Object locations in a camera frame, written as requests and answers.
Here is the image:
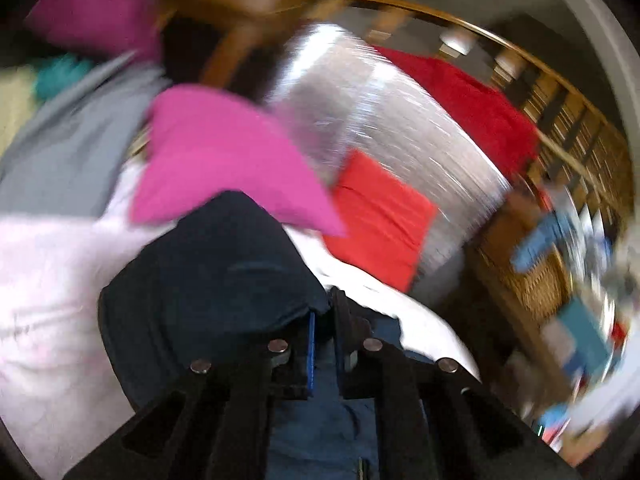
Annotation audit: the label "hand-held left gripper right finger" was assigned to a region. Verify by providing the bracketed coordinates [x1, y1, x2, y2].
[331, 286, 583, 480]

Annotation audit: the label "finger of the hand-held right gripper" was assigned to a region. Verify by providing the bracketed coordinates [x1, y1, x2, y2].
[510, 207, 581, 273]

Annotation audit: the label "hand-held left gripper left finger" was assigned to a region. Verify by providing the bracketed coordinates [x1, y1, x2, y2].
[65, 312, 318, 480]

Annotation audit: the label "navy large garment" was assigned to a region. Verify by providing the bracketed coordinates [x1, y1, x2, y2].
[97, 190, 331, 411]

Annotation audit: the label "wicker basket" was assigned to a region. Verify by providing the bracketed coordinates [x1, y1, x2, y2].
[475, 195, 576, 321]

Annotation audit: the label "person's blue jeans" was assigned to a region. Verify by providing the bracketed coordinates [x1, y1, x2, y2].
[270, 310, 436, 480]

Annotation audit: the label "blue box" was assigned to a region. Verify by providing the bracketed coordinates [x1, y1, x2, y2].
[552, 295, 618, 386]

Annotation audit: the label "wooden railing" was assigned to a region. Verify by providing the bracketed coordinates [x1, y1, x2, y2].
[300, 0, 636, 241]

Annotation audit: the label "orange-red folded cloth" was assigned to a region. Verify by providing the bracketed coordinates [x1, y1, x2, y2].
[322, 149, 440, 293]

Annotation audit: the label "red cloth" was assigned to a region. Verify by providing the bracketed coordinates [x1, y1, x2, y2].
[370, 45, 541, 181]

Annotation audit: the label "magenta folded cloth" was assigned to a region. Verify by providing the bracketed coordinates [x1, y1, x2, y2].
[129, 85, 348, 238]

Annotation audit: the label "white fluffy blanket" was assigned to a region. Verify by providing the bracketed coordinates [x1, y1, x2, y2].
[0, 160, 481, 480]

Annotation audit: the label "wooden chair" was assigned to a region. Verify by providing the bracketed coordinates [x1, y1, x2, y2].
[200, 10, 283, 88]

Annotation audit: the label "grey cloth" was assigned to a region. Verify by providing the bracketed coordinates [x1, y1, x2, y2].
[0, 50, 171, 221]

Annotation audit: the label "teal cloth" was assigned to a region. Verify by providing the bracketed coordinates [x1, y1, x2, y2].
[32, 55, 96, 103]

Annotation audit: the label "crumpled purple-magenta cloth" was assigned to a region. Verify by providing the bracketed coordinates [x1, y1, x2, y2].
[25, 0, 166, 61]

